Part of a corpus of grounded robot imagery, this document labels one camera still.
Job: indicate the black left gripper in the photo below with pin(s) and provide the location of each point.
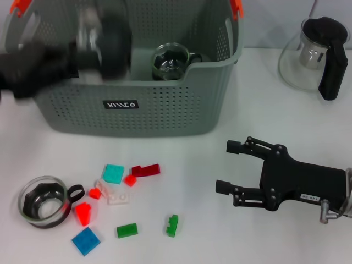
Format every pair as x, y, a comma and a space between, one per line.
33, 71

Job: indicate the grey perforated storage basket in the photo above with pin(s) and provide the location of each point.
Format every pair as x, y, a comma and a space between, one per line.
165, 121

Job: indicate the green rectangular toy brick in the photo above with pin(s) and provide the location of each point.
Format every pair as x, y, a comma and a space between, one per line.
126, 230

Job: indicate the teal square toy plate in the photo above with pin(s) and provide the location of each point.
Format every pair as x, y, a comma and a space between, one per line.
113, 174

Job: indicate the small red toy brick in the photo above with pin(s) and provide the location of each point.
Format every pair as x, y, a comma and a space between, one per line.
130, 180
95, 193

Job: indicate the blue square toy plate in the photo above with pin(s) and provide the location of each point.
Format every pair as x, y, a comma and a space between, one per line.
85, 242

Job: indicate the large red toy brick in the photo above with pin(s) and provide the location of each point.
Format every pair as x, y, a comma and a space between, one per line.
83, 214

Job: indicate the dark red toy brick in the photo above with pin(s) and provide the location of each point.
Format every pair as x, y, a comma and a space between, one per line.
145, 170

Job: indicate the green stepped toy brick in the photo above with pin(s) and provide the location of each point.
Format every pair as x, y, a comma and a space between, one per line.
171, 226

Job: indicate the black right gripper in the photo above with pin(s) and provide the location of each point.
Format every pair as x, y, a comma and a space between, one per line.
302, 184

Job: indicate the glass teacup black sleeve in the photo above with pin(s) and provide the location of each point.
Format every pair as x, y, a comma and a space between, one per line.
160, 77
41, 199
112, 49
170, 59

